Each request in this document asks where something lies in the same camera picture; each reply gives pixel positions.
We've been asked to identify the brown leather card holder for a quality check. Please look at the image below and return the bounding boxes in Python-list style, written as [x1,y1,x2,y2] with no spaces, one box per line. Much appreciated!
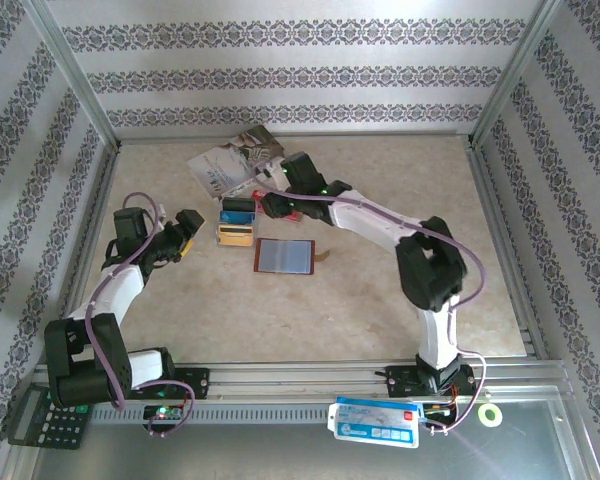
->
[252,237,331,276]

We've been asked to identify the red card packet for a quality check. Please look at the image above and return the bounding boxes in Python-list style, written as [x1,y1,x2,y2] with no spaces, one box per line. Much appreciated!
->
[251,188,302,222]

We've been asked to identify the grey cover book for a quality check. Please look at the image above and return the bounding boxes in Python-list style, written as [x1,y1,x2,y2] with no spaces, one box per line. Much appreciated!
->
[186,124,287,202]

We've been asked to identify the controller board green light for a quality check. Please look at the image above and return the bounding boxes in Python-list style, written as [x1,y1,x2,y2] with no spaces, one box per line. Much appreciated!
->
[143,404,186,421]

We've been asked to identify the black calculator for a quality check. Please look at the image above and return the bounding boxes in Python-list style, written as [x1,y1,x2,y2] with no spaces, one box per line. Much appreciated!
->
[7,389,89,451]

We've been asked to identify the blue white wipes pack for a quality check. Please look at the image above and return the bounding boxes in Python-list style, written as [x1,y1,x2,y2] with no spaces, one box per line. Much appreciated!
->
[327,395,424,450]

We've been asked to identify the green tape roll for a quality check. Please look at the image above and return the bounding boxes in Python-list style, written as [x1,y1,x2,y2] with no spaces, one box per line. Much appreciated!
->
[477,403,504,429]

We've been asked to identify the aluminium frame rail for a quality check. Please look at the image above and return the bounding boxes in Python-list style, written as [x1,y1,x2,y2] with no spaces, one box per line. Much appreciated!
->
[115,130,476,147]
[467,142,551,361]
[34,142,124,369]

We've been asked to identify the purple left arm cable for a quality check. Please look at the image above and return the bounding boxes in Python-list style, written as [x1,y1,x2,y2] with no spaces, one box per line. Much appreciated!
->
[87,191,197,439]

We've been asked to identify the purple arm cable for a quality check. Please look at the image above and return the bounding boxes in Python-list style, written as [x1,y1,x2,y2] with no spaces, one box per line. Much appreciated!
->
[87,191,197,439]
[254,162,486,436]

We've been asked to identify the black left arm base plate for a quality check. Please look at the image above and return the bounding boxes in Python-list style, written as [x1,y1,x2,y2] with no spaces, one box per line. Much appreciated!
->
[119,367,212,401]

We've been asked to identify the wide aluminium mounting rail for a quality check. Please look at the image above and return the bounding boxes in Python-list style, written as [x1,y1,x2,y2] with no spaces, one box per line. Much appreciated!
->
[33,360,569,401]

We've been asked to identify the grey slotted cable duct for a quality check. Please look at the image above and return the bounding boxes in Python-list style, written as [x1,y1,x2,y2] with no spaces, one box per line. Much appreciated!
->
[92,402,421,426]

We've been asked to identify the aluminium frame post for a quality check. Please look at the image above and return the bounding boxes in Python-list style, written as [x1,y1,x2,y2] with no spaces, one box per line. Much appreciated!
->
[469,0,566,149]
[22,0,121,151]

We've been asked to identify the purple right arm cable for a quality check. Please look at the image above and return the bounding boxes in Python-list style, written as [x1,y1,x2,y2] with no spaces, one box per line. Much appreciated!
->
[254,162,486,436]

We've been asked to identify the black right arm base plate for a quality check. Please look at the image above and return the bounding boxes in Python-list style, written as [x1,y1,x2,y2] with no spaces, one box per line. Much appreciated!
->
[385,364,479,400]

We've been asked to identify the controller board coloured wires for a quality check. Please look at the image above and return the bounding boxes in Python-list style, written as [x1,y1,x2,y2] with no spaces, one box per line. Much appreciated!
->
[419,399,459,426]

